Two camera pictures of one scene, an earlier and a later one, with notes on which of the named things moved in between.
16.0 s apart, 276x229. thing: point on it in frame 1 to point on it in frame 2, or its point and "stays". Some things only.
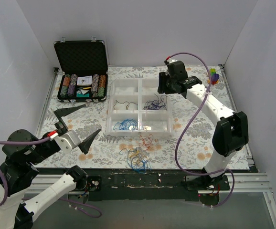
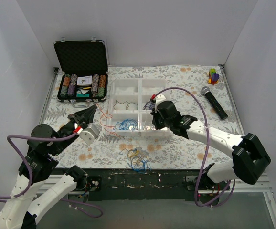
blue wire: x=128 y=124 stays
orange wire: x=146 y=142 to x=108 y=127
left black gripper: x=63 y=130 to x=78 y=119
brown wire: x=126 y=101 stays
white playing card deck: x=84 y=81 stays
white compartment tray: x=136 y=109 stays
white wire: x=154 y=125 stays
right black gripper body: x=162 y=82 to x=156 y=118
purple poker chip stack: x=71 y=88 stays
